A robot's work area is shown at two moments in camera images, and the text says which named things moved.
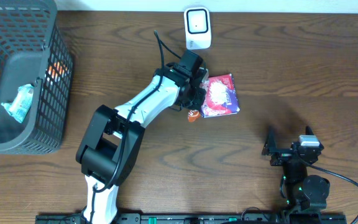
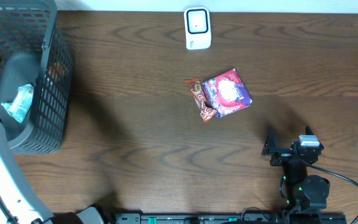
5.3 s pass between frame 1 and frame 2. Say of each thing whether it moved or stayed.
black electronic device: stayed
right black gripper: stayed
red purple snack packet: moved
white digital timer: stayed
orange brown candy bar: moved
